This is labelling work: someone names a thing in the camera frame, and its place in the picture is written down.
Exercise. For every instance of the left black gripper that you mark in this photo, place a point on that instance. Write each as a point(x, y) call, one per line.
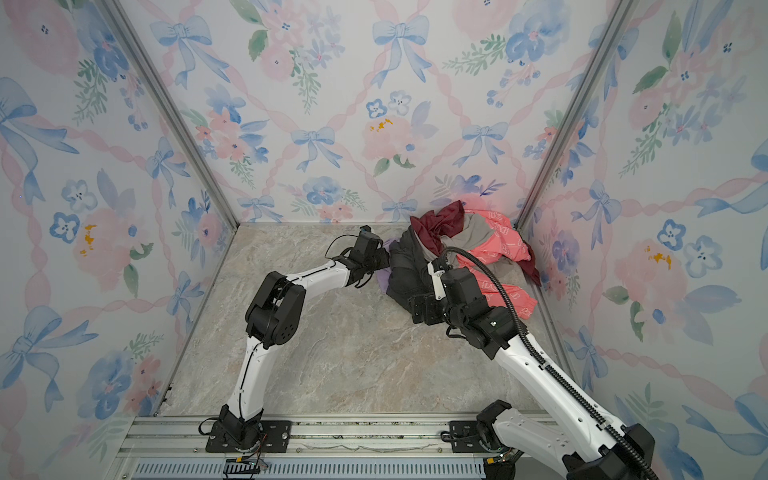
point(382, 253)

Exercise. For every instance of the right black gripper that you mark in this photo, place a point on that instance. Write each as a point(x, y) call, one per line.
point(430, 303)

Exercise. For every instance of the purple cloth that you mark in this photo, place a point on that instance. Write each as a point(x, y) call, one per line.
point(383, 276)

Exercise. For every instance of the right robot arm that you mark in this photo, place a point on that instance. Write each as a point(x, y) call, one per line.
point(586, 441)

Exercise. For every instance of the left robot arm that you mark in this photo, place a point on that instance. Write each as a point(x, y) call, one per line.
point(272, 319)

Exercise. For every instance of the dark grey cloth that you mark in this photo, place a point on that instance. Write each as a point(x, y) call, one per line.
point(410, 284)

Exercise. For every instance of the pink patterned cloth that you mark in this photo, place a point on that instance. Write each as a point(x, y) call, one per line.
point(492, 294)

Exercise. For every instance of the taupe grey cloth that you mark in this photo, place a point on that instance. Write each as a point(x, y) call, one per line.
point(490, 237)

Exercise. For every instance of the maroon cloth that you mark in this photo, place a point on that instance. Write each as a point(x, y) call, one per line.
point(432, 226)

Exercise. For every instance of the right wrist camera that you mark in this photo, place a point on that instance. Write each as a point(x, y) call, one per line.
point(436, 269)

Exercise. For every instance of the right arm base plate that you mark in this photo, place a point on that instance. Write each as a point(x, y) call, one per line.
point(471, 437)

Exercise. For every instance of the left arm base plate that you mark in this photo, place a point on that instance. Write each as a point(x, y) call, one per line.
point(262, 436)

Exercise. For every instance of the left aluminium corner post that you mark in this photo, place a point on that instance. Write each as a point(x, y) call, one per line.
point(117, 19)

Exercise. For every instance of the aluminium corner post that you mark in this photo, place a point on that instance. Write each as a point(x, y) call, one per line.
point(117, 19)
point(614, 29)

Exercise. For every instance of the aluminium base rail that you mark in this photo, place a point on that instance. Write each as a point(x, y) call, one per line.
point(335, 446)

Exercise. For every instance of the right aluminium corner post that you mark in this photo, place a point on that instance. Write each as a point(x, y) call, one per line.
point(614, 29)

